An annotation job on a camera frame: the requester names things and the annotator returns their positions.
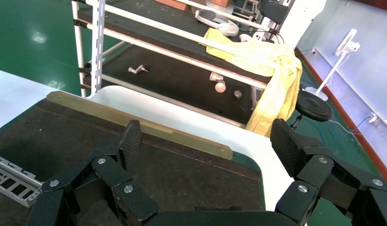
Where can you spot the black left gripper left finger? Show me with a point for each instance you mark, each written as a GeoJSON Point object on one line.
{"type": "Point", "coordinates": [112, 177]}

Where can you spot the white VR controller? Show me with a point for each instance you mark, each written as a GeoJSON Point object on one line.
{"type": "Point", "coordinates": [252, 37]}

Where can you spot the black round base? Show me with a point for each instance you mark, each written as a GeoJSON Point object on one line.
{"type": "Point", "coordinates": [313, 106]}

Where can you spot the yellow cloth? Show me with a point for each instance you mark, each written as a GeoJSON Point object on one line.
{"type": "Point", "coordinates": [274, 71]}

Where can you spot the white VR headset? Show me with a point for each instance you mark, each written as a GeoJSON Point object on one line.
{"type": "Point", "coordinates": [218, 23]}

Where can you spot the white floor stand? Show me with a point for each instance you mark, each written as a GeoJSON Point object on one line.
{"type": "Point", "coordinates": [348, 45]}

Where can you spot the white pipe cart black shelves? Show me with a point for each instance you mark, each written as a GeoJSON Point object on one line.
{"type": "Point", "coordinates": [168, 75]}

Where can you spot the silver metal channel part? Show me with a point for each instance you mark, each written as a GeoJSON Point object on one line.
{"type": "Point", "coordinates": [12, 181]}

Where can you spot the white metal shelf rack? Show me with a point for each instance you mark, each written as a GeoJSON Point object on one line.
{"type": "Point", "coordinates": [98, 46]}

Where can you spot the small metal crank piece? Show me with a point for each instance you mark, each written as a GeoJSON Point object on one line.
{"type": "Point", "coordinates": [136, 70]}

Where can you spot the small grey round cap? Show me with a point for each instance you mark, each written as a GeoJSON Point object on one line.
{"type": "Point", "coordinates": [238, 94]}

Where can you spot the white machine column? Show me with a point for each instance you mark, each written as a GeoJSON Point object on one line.
{"type": "Point", "coordinates": [302, 18]}

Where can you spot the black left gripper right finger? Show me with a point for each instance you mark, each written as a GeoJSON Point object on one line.
{"type": "Point", "coordinates": [315, 170]}

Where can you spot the black container with brass strips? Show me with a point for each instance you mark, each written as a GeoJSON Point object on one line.
{"type": "Point", "coordinates": [196, 174]}

